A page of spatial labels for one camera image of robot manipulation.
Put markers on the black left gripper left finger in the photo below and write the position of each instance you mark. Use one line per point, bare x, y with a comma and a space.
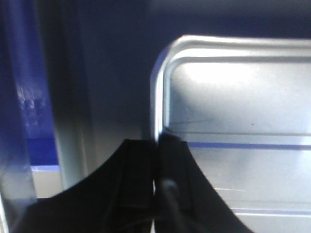
115, 198

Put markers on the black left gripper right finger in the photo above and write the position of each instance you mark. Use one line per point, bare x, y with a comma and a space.
186, 201

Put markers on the blue shelf divider rail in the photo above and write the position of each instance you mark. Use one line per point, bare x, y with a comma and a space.
21, 39

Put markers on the silver ribbed metal tray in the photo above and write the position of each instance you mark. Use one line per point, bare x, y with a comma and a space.
243, 105

